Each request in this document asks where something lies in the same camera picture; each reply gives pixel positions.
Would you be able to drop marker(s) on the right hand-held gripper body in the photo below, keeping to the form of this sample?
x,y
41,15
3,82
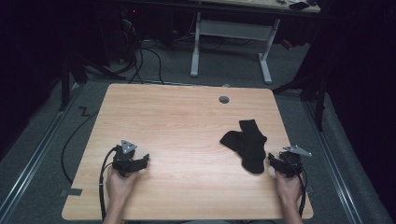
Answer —
x,y
291,163

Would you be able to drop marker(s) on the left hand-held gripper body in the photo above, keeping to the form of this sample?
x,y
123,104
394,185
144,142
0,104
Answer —
x,y
124,155

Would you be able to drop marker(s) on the black sock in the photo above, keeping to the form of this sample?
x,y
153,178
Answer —
x,y
232,141
253,149

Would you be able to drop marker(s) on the person's right hand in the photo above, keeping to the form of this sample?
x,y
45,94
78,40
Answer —
x,y
288,188

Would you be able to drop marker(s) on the person's left hand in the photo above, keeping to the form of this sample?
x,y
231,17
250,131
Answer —
x,y
120,186

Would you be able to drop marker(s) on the black metal stand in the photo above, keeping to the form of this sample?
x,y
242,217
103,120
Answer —
x,y
65,84
320,102

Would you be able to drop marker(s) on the grey table grommet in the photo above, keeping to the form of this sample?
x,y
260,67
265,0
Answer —
x,y
223,100

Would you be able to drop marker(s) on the red object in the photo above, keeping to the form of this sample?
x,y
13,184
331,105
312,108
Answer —
x,y
287,44

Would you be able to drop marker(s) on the white-framed desk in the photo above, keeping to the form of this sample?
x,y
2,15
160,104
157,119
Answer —
x,y
233,29

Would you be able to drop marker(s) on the black phone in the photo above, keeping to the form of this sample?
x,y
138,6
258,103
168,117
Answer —
x,y
299,5

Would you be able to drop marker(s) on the metal floor rail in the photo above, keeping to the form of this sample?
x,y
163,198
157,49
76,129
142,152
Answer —
x,y
34,158
333,168

